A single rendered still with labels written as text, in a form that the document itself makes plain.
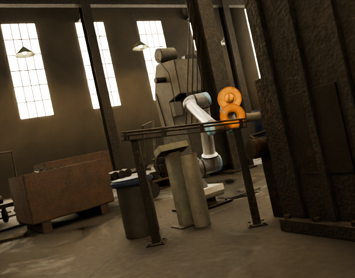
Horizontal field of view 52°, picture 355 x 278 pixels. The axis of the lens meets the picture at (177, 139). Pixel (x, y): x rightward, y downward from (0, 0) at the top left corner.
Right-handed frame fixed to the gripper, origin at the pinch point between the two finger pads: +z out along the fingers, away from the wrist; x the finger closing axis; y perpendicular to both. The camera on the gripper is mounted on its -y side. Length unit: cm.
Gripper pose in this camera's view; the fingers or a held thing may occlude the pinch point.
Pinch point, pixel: (228, 95)
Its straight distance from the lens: 243.1
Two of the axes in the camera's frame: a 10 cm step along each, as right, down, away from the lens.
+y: -1.9, -9.4, 2.9
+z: -0.8, -2.8, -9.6
